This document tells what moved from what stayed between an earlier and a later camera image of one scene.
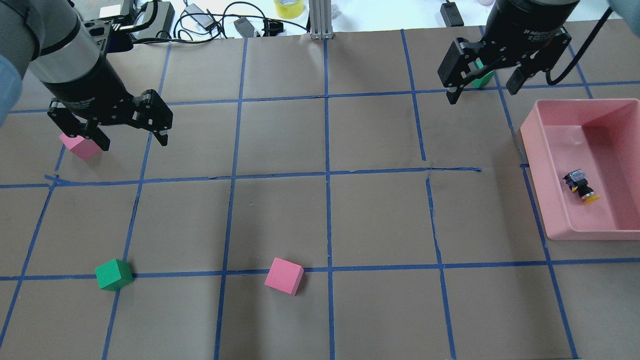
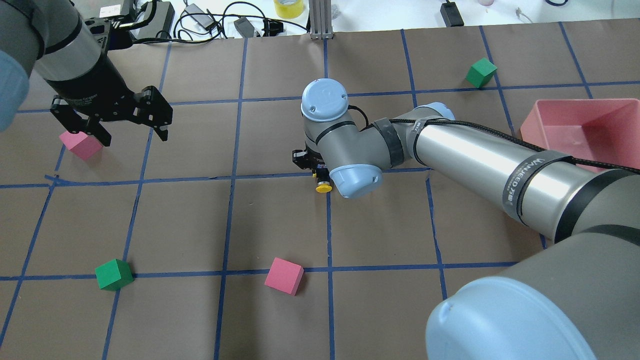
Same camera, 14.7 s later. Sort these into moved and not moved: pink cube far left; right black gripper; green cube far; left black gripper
Moved: right black gripper
Not moved: green cube far; pink cube far left; left black gripper
